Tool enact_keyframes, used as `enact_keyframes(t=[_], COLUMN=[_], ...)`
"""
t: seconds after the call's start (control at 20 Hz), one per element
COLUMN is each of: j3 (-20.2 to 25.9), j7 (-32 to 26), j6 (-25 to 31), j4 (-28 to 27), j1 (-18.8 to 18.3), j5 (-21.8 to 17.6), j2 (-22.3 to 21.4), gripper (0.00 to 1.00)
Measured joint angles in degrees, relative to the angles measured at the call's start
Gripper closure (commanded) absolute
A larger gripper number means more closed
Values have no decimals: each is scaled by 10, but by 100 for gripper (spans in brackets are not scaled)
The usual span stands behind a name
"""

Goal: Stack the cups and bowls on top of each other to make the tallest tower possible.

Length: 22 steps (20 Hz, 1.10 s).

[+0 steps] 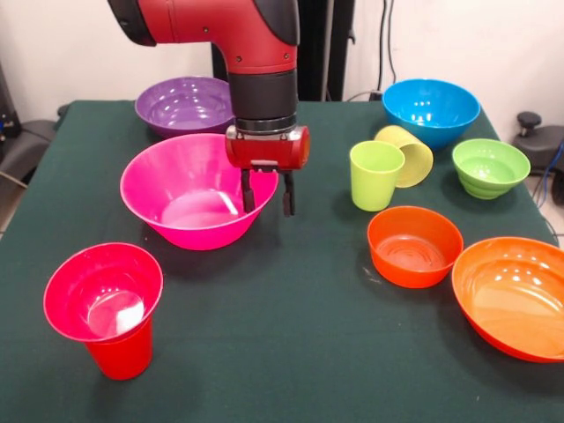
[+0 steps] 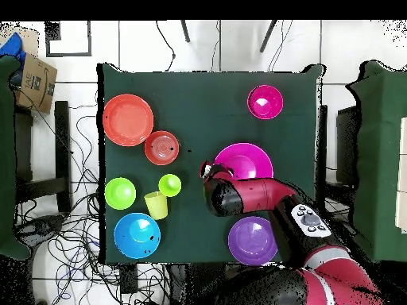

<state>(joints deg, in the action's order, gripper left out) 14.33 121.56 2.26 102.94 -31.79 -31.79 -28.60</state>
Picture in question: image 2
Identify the large magenta bowl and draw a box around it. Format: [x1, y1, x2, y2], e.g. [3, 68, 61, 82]
[213, 142, 274, 180]

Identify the small orange bowl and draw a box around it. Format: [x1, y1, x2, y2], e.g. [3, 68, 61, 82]
[143, 130, 180, 167]

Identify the yellow cup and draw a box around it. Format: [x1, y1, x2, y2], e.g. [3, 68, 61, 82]
[144, 191, 169, 221]

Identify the small crimson pink bowl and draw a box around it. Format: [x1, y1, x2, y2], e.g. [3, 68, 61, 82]
[246, 84, 285, 121]

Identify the lime green cup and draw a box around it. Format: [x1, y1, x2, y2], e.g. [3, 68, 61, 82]
[157, 173, 183, 199]

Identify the dark green tablecloth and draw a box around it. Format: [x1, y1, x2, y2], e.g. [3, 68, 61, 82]
[96, 62, 327, 265]

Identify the purple bowl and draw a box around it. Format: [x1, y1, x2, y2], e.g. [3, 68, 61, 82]
[227, 215, 280, 267]

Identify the small green bowl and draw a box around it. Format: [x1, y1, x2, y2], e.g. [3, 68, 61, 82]
[103, 176, 138, 211]

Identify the large orange bowl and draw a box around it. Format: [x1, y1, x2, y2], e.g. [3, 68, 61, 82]
[102, 93, 155, 148]

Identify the blue bowl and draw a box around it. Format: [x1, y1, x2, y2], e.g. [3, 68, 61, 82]
[113, 211, 162, 260]

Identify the black robot column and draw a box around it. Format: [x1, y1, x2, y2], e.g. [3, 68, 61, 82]
[168, 262, 230, 305]

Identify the black power strip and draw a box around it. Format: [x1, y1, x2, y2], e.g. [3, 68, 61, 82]
[118, 263, 139, 295]

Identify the black tripod leg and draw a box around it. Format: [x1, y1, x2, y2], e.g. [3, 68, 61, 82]
[259, 20, 278, 53]
[180, 20, 191, 43]

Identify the green cloth side table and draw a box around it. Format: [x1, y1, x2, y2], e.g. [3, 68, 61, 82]
[0, 55, 33, 261]
[344, 60, 407, 263]

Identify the cardboard box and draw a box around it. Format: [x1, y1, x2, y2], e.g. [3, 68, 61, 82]
[14, 52, 58, 114]

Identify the white box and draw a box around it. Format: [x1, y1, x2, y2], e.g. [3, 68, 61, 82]
[394, 116, 407, 234]

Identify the blue object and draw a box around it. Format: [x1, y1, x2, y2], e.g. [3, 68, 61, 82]
[0, 31, 26, 64]

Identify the tangle of black cables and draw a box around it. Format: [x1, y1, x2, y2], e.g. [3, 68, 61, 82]
[14, 104, 166, 305]

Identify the black cable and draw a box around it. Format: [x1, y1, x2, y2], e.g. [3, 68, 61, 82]
[155, 20, 176, 72]

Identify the black chair frame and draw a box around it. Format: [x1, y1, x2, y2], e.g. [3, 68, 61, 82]
[14, 100, 72, 214]

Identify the dark grey pedestal leg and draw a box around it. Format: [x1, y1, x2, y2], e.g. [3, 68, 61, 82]
[14, 214, 66, 242]

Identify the black square floor frame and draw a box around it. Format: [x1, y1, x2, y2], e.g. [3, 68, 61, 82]
[45, 20, 92, 58]

